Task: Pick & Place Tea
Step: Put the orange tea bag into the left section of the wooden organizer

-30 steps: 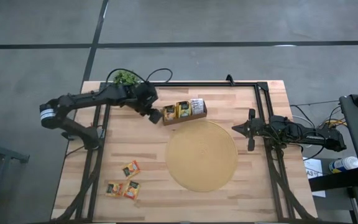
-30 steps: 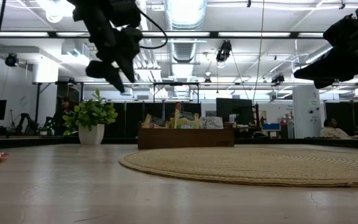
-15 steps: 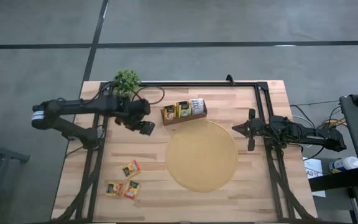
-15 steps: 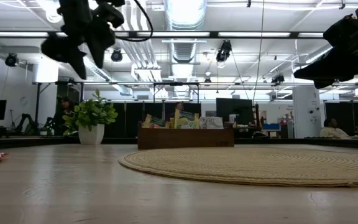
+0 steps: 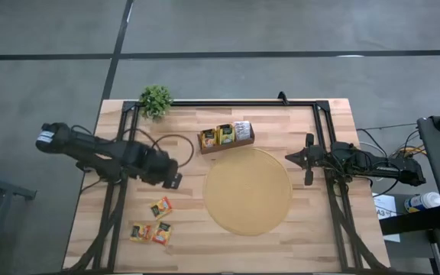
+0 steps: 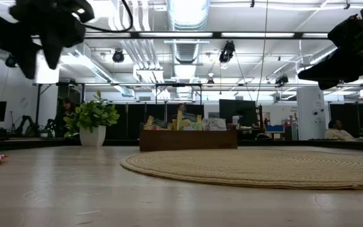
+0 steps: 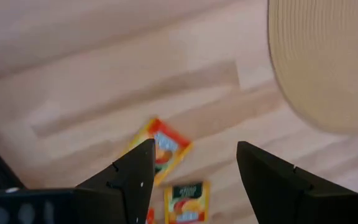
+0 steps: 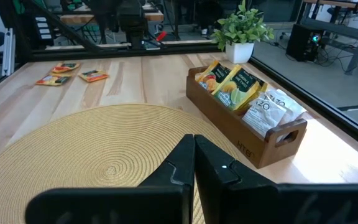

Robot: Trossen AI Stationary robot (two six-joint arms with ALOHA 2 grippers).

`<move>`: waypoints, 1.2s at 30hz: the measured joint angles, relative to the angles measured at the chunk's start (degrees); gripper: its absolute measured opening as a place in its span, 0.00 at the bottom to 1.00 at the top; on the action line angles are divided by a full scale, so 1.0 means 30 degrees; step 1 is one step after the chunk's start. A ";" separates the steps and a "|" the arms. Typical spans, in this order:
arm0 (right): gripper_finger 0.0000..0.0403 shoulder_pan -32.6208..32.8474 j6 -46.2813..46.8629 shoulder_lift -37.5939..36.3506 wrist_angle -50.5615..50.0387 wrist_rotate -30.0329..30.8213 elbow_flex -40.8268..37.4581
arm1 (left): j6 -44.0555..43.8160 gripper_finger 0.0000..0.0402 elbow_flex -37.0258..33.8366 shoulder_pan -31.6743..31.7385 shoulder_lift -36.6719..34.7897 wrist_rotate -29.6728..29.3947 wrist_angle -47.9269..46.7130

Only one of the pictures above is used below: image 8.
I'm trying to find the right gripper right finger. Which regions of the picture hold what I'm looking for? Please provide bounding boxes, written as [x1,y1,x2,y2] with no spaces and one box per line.
[194,134,358,224]

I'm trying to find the green plant white pot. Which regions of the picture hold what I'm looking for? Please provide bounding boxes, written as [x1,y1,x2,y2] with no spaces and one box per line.
[210,0,275,65]

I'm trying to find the red handled tool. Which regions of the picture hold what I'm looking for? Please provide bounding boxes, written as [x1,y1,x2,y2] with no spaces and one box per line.
[155,30,168,43]

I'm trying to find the red orange tea packet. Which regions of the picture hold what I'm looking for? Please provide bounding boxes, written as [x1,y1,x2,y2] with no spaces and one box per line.
[78,69,109,83]
[35,73,71,87]
[51,61,81,74]
[195,60,232,93]

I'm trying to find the black floor cables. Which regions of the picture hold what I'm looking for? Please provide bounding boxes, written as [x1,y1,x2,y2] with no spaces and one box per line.
[317,43,356,74]

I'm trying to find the black panel white labels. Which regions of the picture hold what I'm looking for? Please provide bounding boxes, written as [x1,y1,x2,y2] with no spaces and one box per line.
[33,14,55,47]

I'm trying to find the person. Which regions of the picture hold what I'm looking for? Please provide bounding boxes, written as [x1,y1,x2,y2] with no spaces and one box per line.
[194,0,228,35]

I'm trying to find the green yellow tea packet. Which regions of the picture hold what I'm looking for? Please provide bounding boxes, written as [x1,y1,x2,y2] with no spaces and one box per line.
[250,76,269,97]
[211,64,262,112]

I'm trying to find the round woven straw placemat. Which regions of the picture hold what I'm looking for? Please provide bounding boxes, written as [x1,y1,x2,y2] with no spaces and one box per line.
[0,103,241,224]

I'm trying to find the brown wooden tea box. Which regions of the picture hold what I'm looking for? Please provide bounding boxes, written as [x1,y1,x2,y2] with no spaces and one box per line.
[185,65,308,170]

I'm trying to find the grey metal desk frame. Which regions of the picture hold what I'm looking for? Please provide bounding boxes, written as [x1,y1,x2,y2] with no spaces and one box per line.
[300,0,358,75]

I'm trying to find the background wooden table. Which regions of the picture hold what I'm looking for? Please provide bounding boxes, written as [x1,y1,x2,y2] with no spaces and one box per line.
[59,9,165,25]

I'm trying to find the black computer tower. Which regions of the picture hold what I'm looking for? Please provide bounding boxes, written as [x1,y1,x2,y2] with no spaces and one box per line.
[285,23,325,62]

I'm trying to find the silver aluminium extrusion bar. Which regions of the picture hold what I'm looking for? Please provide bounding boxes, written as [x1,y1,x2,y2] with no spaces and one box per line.
[1,27,17,77]

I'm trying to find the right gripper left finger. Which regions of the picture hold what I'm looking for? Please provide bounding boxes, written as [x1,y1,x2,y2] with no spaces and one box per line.
[25,134,196,224]

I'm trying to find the white orange tea packet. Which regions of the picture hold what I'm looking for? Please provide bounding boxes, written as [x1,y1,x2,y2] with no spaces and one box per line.
[242,93,288,138]
[264,88,308,126]

